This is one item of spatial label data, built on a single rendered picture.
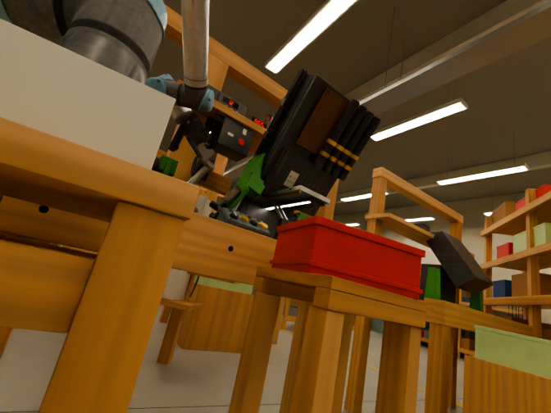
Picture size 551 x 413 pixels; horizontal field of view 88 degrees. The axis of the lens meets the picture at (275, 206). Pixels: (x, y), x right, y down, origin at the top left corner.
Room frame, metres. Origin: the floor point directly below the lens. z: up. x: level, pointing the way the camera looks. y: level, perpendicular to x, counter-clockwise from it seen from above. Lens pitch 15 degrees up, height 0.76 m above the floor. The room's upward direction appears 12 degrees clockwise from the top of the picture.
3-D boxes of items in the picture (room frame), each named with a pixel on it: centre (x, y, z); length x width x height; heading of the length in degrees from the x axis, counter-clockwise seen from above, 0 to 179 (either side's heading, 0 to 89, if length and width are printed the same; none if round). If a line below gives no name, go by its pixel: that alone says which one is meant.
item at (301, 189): (1.19, -0.03, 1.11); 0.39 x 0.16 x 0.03; 33
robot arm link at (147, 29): (0.39, 0.32, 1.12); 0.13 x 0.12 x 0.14; 93
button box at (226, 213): (0.88, 0.09, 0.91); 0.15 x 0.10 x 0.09; 123
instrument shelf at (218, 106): (1.45, 0.23, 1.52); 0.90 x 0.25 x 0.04; 123
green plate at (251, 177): (1.14, 0.12, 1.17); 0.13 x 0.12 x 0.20; 123
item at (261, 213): (1.40, 0.07, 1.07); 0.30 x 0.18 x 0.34; 123
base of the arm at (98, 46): (0.39, 0.30, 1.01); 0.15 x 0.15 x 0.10
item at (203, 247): (0.99, -0.06, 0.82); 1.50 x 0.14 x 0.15; 123
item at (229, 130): (1.34, 0.29, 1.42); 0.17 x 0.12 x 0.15; 123
